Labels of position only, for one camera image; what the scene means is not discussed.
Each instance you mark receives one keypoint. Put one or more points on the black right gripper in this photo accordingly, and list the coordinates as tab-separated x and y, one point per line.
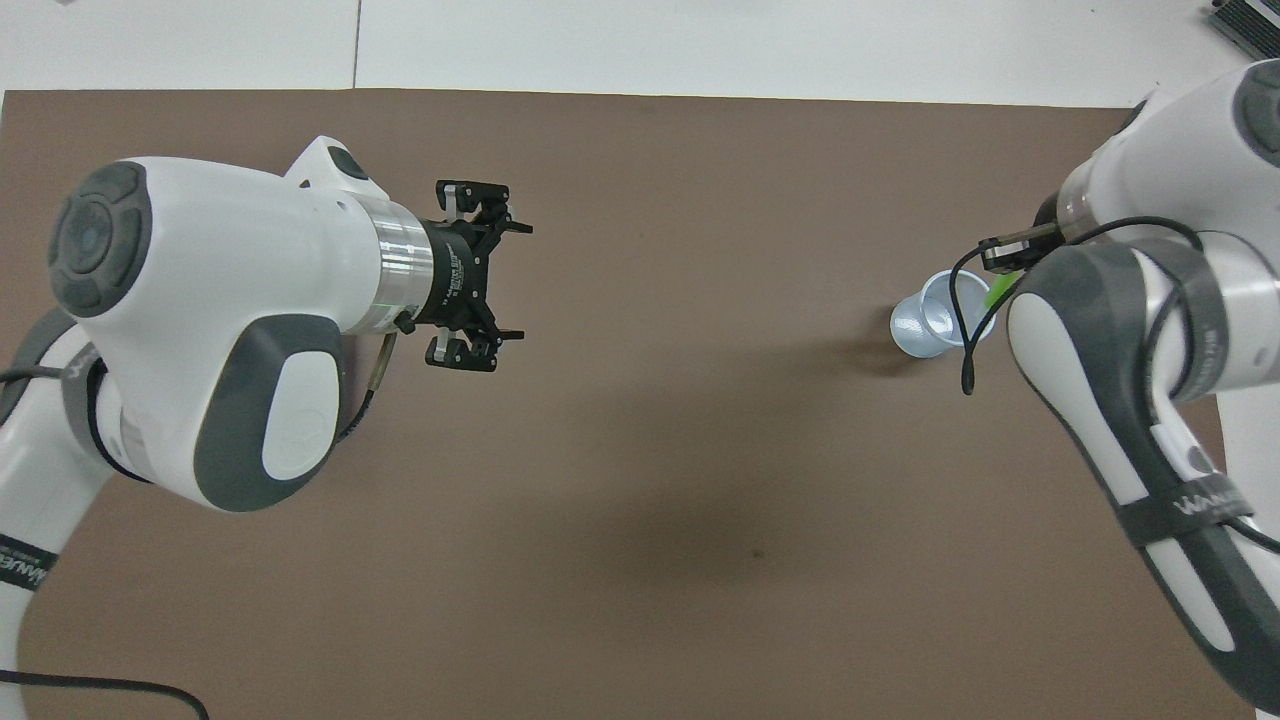
1055	222

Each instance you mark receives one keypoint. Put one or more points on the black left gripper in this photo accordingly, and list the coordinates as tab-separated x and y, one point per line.
455	275

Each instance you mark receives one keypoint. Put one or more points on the green pen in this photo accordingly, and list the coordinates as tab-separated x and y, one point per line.
998	293

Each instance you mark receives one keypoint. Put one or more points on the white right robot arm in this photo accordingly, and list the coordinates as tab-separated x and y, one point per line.
1130	330

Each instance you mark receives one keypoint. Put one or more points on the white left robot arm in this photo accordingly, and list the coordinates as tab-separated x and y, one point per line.
230	280

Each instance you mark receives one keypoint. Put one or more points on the clear plastic cup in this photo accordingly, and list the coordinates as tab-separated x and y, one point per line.
925	325

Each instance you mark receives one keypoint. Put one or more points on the brown table mat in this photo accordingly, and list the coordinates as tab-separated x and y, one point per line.
700	480

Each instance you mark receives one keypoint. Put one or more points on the grey ribbed device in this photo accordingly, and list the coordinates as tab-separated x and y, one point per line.
1250	25

